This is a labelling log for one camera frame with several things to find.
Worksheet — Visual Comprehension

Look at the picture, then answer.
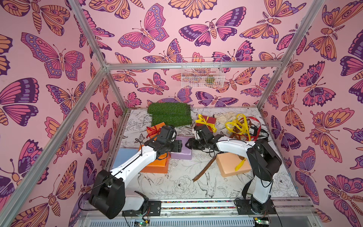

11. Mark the green artificial grass mat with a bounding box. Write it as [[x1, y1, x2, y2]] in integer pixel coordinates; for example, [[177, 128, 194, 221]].
[[147, 103, 192, 127]]

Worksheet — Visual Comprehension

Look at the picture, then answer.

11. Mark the brown ribbon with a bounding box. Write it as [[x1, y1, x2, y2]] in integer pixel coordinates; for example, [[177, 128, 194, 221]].
[[193, 119, 254, 182]]

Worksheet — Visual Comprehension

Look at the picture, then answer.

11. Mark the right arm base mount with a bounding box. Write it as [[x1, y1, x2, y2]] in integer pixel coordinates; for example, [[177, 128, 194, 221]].
[[234, 198, 277, 215]]

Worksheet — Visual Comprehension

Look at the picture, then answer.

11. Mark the lilac gift box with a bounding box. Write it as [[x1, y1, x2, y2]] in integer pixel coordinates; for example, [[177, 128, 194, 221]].
[[171, 136, 192, 160]]

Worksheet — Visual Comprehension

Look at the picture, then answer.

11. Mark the white wire basket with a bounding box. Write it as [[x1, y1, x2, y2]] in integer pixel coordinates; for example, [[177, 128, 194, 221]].
[[180, 61, 225, 89]]

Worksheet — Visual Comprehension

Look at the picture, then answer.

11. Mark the peach gift box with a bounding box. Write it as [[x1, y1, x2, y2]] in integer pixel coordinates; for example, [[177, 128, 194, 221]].
[[216, 152, 252, 178]]

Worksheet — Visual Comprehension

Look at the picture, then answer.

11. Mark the aluminium front rail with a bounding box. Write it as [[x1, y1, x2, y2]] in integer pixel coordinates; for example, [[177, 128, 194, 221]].
[[78, 197, 323, 227]]

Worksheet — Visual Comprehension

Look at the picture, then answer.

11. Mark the beige knit work glove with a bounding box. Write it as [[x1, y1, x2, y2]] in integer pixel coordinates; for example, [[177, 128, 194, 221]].
[[214, 111, 238, 126]]

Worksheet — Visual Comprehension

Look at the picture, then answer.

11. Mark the small orange gift box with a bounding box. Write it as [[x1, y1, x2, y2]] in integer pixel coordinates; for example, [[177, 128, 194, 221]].
[[146, 121, 166, 140]]

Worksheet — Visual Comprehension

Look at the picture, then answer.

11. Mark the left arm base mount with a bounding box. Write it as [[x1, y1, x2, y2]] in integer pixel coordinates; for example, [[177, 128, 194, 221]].
[[122, 201, 162, 217]]

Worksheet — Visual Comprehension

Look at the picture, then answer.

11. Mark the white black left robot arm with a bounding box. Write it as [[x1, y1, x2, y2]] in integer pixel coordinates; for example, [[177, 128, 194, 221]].
[[88, 125, 182, 219]]

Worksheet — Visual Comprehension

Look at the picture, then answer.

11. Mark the light blue gift box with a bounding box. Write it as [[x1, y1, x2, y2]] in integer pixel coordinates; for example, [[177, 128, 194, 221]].
[[112, 148, 139, 169]]

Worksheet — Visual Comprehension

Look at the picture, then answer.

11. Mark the large orange gift box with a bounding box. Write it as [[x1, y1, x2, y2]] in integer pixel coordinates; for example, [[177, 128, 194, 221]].
[[138, 145, 170, 174]]

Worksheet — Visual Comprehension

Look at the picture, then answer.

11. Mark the dark red gift box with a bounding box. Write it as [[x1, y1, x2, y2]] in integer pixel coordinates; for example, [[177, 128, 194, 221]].
[[195, 114, 217, 132]]

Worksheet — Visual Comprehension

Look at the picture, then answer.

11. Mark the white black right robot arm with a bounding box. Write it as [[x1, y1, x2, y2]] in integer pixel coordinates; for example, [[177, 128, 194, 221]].
[[185, 125, 282, 214]]

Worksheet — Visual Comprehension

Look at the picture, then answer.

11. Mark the aluminium frame post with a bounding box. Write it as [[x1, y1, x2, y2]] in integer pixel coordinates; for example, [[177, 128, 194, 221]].
[[257, 0, 325, 110]]

